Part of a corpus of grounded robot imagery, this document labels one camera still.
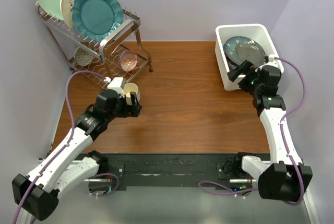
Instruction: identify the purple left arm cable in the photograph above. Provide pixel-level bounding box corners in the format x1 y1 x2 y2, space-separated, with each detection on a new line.
11 70 121 224

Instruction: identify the metal dish rack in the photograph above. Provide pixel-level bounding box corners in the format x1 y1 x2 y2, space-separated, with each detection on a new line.
35 2 153 82

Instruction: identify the clear glass textured dish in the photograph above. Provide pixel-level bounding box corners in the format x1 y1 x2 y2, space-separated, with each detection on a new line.
235 41 266 67

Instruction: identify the dark teal round plate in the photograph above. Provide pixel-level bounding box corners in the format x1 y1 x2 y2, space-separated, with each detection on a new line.
223 36 257 58

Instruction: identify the teal scalloped large plate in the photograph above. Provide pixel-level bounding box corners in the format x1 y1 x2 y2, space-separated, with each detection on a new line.
71 0 124 42

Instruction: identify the dark blue square plate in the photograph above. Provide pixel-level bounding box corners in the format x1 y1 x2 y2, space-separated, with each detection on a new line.
226 57 242 70

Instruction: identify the white patterned small bowl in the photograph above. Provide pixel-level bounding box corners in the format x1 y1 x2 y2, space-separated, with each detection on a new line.
74 47 94 67

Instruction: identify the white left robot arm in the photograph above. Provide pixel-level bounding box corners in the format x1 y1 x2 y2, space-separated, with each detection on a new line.
11 88 142 223

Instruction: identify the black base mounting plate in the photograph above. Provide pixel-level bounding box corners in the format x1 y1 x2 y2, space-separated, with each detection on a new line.
86 154 256 193

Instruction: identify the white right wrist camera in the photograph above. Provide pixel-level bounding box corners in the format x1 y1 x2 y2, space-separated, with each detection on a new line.
265 54 277 64

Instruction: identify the white plastic bin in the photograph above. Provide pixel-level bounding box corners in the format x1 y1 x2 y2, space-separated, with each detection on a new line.
215 23 284 91

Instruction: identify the red patterned small bowl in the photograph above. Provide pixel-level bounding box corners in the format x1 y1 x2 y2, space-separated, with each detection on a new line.
119 50 138 72

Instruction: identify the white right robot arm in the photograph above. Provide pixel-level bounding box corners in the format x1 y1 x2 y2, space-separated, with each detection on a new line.
227 61 313 206

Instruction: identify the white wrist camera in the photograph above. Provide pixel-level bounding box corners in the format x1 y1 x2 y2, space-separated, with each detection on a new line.
103 77 126 98
265 54 277 64

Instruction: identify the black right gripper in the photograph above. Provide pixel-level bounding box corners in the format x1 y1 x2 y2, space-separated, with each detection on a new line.
226 60 261 97

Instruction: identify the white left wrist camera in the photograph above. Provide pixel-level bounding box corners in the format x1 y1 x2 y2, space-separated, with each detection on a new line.
103 77 126 98

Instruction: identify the cream mug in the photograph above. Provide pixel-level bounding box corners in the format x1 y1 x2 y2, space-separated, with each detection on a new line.
123 83 140 104

